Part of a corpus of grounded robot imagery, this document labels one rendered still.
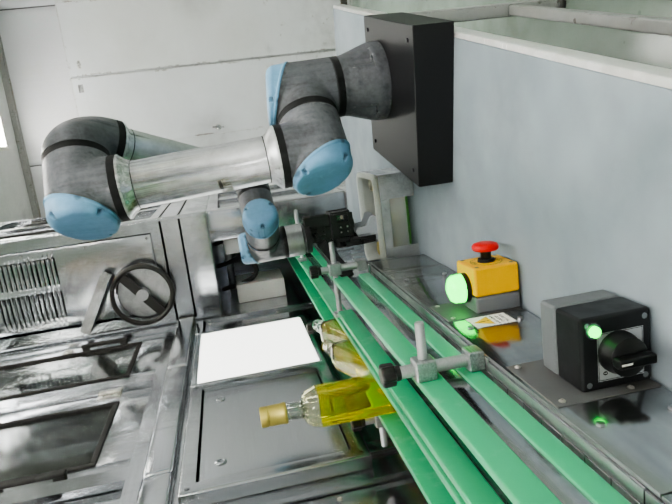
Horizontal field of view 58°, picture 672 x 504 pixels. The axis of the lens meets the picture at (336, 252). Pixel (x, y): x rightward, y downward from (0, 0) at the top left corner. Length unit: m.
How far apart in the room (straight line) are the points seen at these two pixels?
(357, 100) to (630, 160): 0.62
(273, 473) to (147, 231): 1.22
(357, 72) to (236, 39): 3.77
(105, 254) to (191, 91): 2.84
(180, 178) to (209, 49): 3.86
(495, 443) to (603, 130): 0.35
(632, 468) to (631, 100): 0.35
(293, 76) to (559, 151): 0.55
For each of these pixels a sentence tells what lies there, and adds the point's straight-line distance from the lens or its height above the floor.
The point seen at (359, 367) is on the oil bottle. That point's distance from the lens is 1.16.
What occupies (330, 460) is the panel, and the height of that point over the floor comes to 1.05.
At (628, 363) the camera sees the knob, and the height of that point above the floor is 0.81.
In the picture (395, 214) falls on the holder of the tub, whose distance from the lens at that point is 1.37.
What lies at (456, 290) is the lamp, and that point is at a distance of 0.92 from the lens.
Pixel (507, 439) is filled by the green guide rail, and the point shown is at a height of 0.93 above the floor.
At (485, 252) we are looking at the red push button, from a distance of 0.94.
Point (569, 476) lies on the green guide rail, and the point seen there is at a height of 0.91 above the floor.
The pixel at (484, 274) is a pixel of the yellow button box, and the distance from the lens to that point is 0.92.
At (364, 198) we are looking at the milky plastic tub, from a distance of 1.51.
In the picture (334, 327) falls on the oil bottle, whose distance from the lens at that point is 1.34.
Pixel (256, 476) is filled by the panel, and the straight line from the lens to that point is 1.13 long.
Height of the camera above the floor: 1.16
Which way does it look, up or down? 9 degrees down
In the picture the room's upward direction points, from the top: 99 degrees counter-clockwise
